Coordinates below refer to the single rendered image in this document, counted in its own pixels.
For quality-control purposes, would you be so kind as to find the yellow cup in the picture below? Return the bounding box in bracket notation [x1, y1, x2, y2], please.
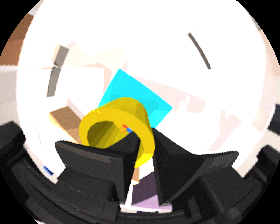
[79, 97, 156, 168]

